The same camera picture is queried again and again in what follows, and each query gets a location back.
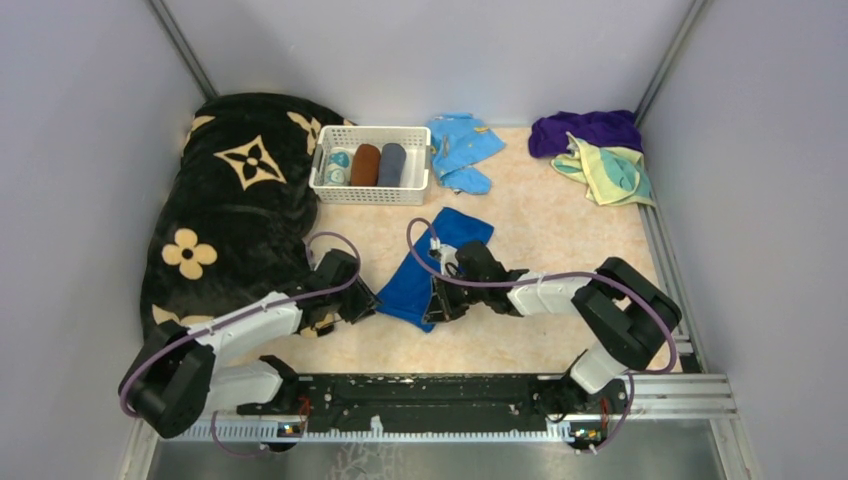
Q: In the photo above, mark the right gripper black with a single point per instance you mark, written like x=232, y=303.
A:
x=441, y=307

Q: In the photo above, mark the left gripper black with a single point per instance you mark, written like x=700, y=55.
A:
x=366, y=299

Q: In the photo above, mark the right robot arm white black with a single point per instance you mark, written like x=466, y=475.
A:
x=630, y=317

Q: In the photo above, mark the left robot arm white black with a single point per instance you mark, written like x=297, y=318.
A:
x=182, y=374

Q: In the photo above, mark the brown rolled towel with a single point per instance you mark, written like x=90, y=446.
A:
x=365, y=166

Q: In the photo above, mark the white blue patterned rolled towel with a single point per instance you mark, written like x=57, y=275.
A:
x=338, y=168

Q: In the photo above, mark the black floral blanket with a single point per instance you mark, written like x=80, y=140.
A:
x=233, y=226

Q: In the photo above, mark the grey rolled towel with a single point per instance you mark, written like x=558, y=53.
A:
x=391, y=165

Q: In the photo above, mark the light blue patterned towel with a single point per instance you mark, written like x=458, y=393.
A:
x=459, y=141

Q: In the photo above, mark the white plastic basket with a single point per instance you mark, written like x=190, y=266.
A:
x=416, y=175

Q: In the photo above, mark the purple towel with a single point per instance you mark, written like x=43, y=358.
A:
x=550, y=135

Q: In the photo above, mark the yellow green towel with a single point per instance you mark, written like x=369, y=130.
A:
x=613, y=176

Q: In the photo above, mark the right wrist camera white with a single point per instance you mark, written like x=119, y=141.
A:
x=445, y=255

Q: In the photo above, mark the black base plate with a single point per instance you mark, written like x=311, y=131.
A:
x=438, y=404

